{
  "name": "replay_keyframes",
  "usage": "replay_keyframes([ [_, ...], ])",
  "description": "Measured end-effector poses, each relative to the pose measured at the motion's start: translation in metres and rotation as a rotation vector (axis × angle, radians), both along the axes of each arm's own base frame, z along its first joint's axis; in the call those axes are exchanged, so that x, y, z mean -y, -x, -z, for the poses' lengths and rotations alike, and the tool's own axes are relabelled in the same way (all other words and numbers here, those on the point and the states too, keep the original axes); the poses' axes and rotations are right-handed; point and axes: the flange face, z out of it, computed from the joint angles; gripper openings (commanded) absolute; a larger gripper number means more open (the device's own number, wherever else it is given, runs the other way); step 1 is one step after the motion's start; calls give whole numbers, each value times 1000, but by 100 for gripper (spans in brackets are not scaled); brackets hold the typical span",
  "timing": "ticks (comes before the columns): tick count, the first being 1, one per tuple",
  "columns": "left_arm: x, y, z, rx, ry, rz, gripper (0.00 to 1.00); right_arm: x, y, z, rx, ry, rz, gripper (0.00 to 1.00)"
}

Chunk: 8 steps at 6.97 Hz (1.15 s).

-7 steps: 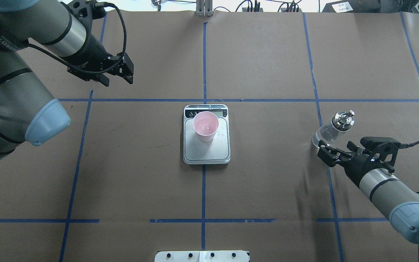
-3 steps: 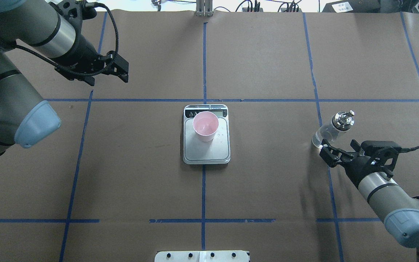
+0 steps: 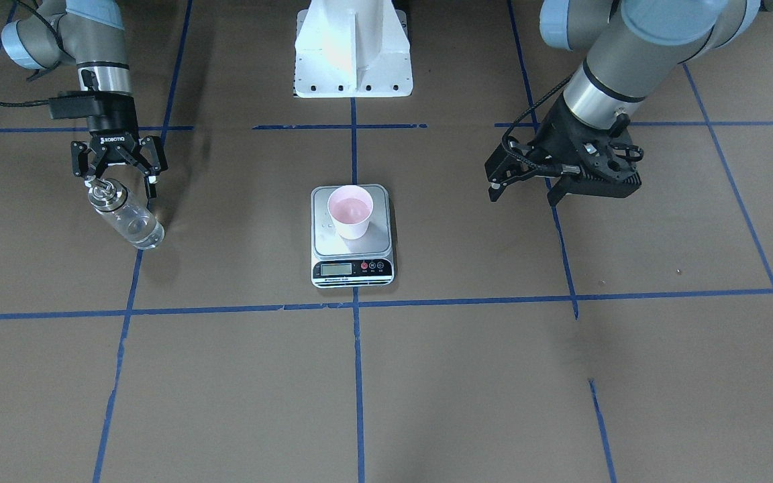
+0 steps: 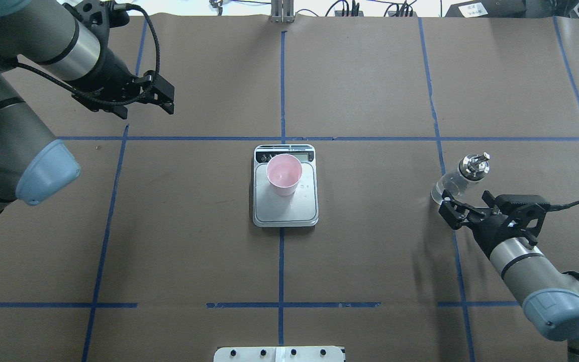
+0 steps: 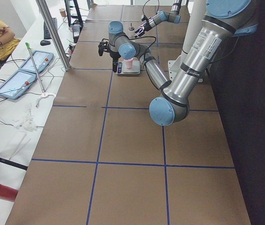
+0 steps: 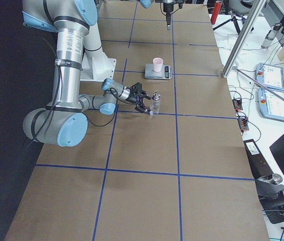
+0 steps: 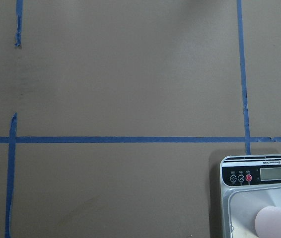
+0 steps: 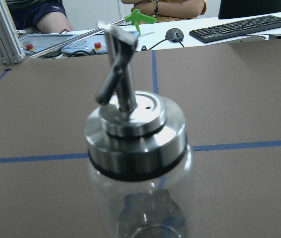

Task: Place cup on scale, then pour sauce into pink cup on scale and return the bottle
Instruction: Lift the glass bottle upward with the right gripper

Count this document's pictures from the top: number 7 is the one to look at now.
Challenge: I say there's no silver digital kitchen scale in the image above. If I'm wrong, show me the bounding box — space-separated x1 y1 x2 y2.
219 154 281 238

